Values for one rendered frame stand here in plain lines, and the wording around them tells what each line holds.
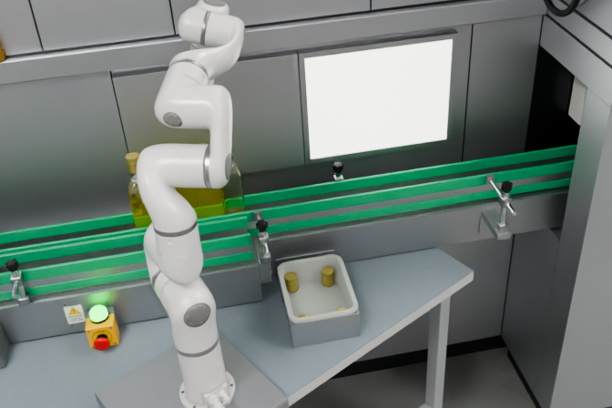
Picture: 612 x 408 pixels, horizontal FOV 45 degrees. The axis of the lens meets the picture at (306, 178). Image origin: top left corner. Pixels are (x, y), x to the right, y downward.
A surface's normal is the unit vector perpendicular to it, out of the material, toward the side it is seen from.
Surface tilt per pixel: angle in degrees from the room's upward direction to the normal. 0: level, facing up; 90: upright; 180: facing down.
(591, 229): 90
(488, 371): 0
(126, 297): 90
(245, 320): 0
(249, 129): 90
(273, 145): 90
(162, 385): 3
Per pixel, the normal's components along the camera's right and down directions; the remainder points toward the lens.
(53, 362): -0.05, -0.83
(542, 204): 0.18, 0.54
